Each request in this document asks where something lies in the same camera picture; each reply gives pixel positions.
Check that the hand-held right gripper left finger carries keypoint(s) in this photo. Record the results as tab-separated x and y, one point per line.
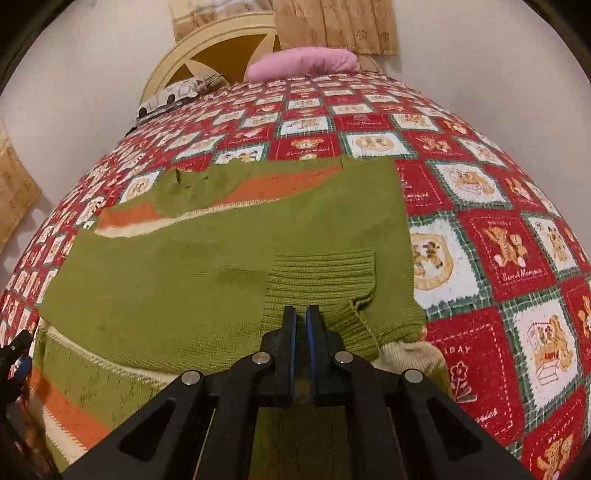
288	342

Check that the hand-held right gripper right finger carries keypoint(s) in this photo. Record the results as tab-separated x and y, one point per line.
314	342

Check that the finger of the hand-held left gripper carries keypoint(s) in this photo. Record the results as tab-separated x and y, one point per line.
19	350

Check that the green knitted sweater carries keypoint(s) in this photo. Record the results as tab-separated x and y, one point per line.
207	277

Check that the tan patterned curtain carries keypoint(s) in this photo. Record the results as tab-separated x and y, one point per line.
16	194
337	25

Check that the red printed bear blanket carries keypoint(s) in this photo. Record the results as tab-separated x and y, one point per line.
498	323

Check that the white patterned pillow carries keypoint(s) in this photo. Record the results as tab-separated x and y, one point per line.
171	95

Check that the pink pillow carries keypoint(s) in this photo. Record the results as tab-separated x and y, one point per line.
300	62

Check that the cream round headboard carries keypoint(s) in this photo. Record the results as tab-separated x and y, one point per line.
231	50

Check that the pale patterned curtain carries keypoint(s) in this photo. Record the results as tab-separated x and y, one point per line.
207	16

